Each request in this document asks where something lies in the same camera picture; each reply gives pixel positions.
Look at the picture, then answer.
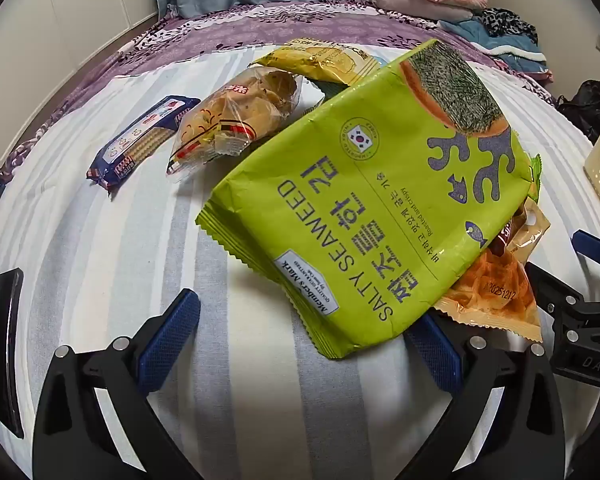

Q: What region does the large green seaweed packet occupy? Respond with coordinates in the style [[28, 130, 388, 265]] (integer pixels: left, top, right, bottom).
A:
[[196, 39, 545, 360]]

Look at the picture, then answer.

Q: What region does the striped white blue blanket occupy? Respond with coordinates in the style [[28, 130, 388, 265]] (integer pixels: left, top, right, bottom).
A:
[[0, 45, 600, 480]]

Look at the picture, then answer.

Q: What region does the white wardrobe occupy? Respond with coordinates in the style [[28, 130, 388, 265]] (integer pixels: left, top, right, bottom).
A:
[[0, 0, 158, 81]]

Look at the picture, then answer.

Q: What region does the orange snack packet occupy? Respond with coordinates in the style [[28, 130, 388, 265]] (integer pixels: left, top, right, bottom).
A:
[[432, 247, 543, 343]]

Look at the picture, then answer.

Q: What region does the dark green packet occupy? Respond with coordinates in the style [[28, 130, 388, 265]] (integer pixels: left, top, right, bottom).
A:
[[307, 76, 353, 107]]

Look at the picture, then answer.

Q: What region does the clear bread packet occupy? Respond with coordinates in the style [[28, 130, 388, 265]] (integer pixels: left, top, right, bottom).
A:
[[166, 67, 301, 181]]

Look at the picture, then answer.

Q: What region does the leopard print cloth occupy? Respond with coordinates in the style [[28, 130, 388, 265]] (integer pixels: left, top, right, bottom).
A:
[[480, 7, 538, 43]]

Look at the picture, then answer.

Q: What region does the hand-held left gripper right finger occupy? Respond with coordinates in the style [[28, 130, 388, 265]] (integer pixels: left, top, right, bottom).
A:
[[404, 310, 568, 480]]

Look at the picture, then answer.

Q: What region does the brown label snack packet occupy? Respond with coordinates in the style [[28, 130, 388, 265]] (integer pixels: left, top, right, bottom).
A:
[[490, 197, 551, 261]]

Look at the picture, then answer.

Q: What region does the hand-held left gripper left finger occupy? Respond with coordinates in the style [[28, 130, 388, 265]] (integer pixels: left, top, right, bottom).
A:
[[32, 289, 203, 480]]

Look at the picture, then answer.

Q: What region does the black bag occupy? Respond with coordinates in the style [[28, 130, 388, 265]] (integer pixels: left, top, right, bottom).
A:
[[555, 79, 600, 146]]

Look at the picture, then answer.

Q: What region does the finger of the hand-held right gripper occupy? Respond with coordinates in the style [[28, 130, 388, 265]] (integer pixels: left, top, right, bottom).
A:
[[524, 261, 582, 347], [571, 229, 600, 267]]

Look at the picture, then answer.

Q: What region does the yellow biscuit packet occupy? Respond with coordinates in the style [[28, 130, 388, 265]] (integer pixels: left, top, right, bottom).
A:
[[250, 37, 381, 86]]

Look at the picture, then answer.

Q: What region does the purple floral bedsheet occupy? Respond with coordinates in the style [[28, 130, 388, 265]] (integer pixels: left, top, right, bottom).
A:
[[0, 0, 556, 176]]

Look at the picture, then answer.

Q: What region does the dark blue cracker packet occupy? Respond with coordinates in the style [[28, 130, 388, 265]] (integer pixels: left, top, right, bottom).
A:
[[86, 95, 202, 196]]

